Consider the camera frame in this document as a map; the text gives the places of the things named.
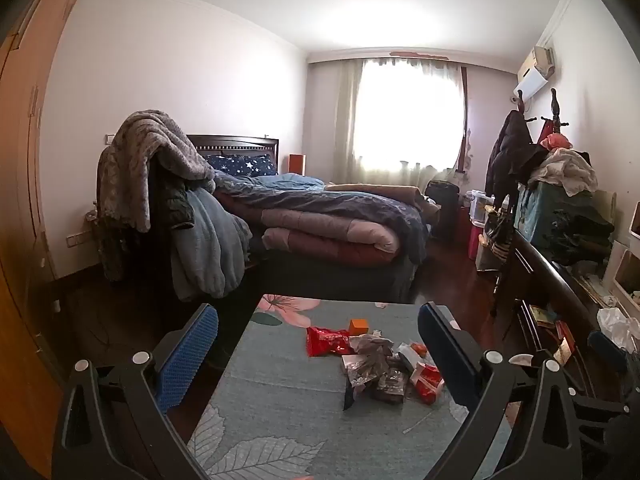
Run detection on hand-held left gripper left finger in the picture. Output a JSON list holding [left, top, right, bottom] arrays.
[[51, 302, 221, 480]]

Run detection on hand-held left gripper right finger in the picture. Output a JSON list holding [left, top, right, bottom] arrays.
[[417, 301, 586, 480]]

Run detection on floral teal tablecloth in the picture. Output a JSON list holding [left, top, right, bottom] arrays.
[[186, 292, 517, 480]]

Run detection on dark handbag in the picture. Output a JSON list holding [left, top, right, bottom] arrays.
[[482, 207, 514, 267]]

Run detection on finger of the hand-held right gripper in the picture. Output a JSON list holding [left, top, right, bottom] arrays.
[[587, 330, 629, 373]]

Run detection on white boxes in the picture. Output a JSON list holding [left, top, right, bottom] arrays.
[[601, 219, 640, 312]]

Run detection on row of books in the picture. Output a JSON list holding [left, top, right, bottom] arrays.
[[519, 304, 582, 367]]

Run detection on blue duvet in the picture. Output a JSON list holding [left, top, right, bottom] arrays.
[[212, 172, 430, 263]]

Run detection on white plastic bag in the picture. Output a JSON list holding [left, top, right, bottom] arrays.
[[596, 307, 640, 354]]

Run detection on white bin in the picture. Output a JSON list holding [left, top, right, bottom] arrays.
[[474, 235, 497, 272]]

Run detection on red snack bag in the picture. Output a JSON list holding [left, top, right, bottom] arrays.
[[306, 326, 354, 357]]

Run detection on wooden coat rack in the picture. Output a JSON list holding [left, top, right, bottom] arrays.
[[515, 87, 572, 136]]

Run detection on red and white wrapper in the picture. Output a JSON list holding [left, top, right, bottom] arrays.
[[410, 360, 446, 406]]

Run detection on clear plastic storage box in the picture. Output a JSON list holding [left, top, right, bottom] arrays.
[[469, 190, 512, 227]]

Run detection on brown blanket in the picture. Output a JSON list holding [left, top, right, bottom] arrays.
[[324, 183, 437, 212]]

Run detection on black coat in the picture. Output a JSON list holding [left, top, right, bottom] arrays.
[[483, 108, 549, 207]]

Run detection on black suitcase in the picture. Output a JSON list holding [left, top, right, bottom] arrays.
[[425, 179, 460, 242]]

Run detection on red container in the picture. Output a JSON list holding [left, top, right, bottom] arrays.
[[467, 222, 485, 261]]

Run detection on pile of dark clothes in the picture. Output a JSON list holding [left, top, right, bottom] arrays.
[[546, 209, 617, 267]]

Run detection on navy star print pillow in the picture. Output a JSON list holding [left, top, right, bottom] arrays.
[[204, 153, 279, 177]]

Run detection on pink folded quilt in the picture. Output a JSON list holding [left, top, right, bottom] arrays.
[[215, 192, 402, 267]]

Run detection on pink garment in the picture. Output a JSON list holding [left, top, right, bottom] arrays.
[[539, 132, 574, 152]]

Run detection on small white carton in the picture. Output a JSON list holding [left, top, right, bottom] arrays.
[[397, 342, 427, 372]]

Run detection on sheer window curtain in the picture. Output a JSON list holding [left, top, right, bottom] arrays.
[[331, 56, 470, 187]]

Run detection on grey fluffy blanket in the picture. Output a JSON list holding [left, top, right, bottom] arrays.
[[96, 109, 217, 234]]

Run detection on dark wooden headboard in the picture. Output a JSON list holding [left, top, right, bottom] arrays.
[[186, 134, 279, 162]]

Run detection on dark padded jacket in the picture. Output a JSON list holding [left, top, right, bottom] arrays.
[[149, 162, 197, 232]]

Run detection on dark brown wrapper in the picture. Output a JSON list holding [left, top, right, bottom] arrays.
[[374, 367, 410, 405]]

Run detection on dark wooden dresser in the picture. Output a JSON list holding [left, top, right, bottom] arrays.
[[492, 232, 640, 413]]

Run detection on bed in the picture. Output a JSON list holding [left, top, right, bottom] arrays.
[[149, 134, 442, 307]]

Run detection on pile of white clothes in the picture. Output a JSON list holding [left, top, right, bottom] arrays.
[[529, 147, 599, 197]]

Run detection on black wrapper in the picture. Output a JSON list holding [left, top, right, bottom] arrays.
[[342, 379, 362, 412]]

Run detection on teal bag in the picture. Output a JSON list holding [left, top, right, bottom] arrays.
[[513, 182, 609, 262]]

